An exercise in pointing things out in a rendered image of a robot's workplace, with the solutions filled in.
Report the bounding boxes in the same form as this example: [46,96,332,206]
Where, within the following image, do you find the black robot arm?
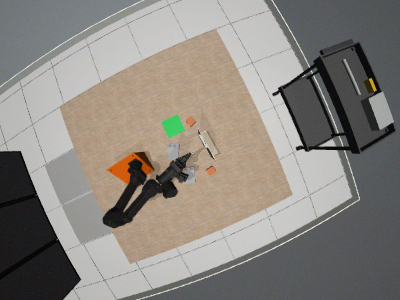
[102,158,189,228]

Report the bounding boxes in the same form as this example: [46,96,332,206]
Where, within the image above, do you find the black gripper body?
[164,160,184,180]

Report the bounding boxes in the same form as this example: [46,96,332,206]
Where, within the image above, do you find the green square marker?
[162,114,185,138]

